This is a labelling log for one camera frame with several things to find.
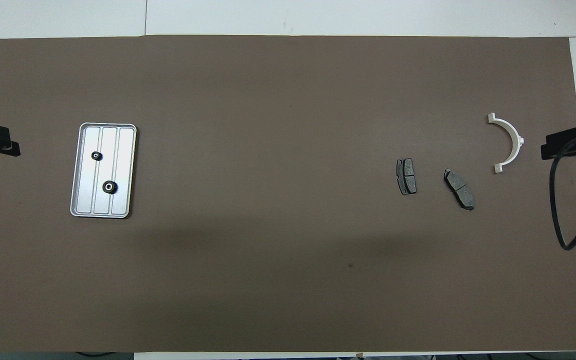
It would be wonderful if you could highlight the long dark brake pad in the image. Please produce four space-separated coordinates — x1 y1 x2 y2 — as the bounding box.
443 168 475 211

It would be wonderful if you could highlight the short dark brake pad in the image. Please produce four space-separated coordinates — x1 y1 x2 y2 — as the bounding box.
396 158 418 196

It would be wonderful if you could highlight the silver metal tray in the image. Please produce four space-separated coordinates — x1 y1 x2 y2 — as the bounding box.
69 122 138 219

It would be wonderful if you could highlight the white semicircular bracket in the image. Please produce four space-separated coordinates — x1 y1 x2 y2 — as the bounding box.
487 112 525 175

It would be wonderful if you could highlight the brown table mat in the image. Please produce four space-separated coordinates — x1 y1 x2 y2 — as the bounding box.
0 35 576 353

